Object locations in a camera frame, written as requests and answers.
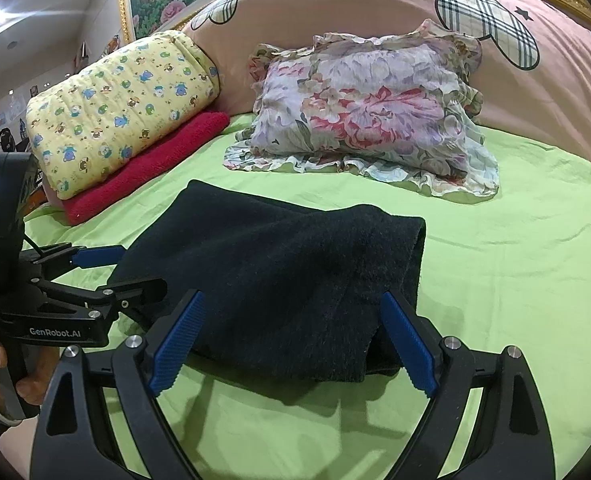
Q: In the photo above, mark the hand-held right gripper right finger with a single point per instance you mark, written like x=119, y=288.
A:
x=410, y=345

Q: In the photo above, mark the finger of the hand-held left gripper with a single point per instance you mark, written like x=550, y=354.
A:
x=140, y=290
x=95, y=256

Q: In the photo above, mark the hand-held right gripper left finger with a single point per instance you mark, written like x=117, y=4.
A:
x=178, y=345

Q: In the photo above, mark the black pants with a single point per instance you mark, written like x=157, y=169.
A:
x=285, y=270

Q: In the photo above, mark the green bed sheet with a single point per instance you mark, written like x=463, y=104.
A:
x=500, y=285

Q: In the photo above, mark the red blanket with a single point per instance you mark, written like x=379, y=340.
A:
x=175, y=155

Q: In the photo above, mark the yellow printed quilt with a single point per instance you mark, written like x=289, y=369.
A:
x=115, y=110

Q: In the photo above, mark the floral ruffled pillow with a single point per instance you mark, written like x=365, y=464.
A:
x=375, y=110

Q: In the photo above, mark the gold-framed landscape picture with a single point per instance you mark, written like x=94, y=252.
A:
x=150, y=0

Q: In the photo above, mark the pink plaid-print bed cover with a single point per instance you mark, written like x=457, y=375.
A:
x=375, y=5

